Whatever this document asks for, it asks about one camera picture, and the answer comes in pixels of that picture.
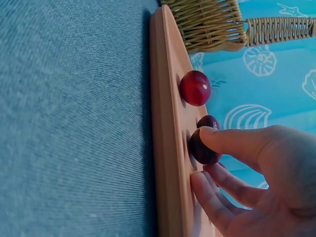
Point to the person's right hand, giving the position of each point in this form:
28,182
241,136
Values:
271,197

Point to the dark red grape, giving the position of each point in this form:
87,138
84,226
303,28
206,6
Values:
209,121
201,153

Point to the bright red grape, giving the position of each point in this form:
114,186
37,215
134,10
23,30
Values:
195,89

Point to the peach plastic tray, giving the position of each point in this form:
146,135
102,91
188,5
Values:
168,98

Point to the woven wicker basket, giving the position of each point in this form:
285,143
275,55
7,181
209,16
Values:
209,22

